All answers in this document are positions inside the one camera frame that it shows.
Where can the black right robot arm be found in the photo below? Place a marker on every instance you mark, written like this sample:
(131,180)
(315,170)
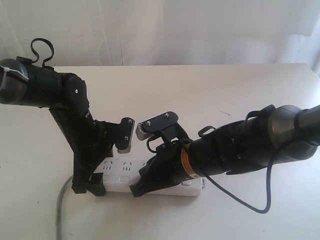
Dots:
(272,135)

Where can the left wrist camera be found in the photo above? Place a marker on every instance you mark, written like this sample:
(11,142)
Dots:
(124,135)

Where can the white power strip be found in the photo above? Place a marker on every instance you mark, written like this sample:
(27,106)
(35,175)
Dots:
(118,174)

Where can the white sheer curtain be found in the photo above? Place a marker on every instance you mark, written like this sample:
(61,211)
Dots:
(164,32)

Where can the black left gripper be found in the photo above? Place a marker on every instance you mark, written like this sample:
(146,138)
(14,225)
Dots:
(91,141)

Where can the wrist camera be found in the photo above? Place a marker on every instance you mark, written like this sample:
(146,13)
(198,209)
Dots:
(124,135)
(149,127)

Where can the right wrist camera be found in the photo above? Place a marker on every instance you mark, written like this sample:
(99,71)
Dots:
(149,127)

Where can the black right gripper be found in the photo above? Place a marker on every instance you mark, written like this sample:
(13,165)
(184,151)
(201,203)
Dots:
(166,164)

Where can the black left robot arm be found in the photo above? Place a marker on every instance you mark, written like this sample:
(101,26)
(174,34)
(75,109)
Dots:
(65,96)

